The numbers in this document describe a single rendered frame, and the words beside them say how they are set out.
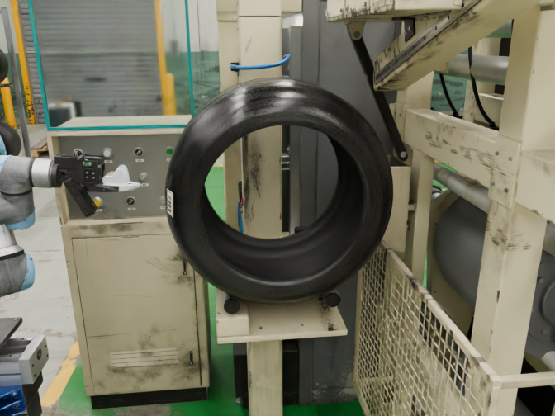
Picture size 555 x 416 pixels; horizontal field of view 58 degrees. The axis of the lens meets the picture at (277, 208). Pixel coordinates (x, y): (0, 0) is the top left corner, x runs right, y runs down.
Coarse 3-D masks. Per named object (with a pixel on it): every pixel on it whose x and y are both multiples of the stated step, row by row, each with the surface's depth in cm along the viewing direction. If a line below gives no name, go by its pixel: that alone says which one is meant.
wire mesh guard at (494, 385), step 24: (384, 240) 154; (360, 288) 182; (384, 288) 154; (360, 312) 183; (432, 312) 116; (360, 336) 185; (384, 336) 156; (408, 336) 135; (456, 336) 105; (360, 360) 186; (408, 360) 137; (456, 360) 107; (480, 360) 96; (384, 384) 158; (408, 384) 136; (432, 408) 121
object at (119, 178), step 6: (120, 168) 127; (114, 174) 128; (120, 174) 128; (102, 180) 128; (108, 180) 128; (114, 180) 128; (120, 180) 128; (126, 180) 129; (120, 186) 128; (126, 186) 129; (132, 186) 129; (138, 186) 131
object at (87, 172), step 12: (60, 156) 126; (72, 156) 127; (84, 156) 129; (96, 156) 131; (60, 168) 126; (72, 168) 127; (84, 168) 125; (96, 168) 125; (60, 180) 127; (84, 180) 127; (96, 180) 127
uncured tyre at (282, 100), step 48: (240, 96) 118; (288, 96) 118; (336, 96) 124; (192, 144) 119; (336, 144) 150; (192, 192) 120; (336, 192) 156; (384, 192) 127; (192, 240) 125; (240, 240) 156; (288, 240) 158; (336, 240) 156; (240, 288) 130; (288, 288) 131
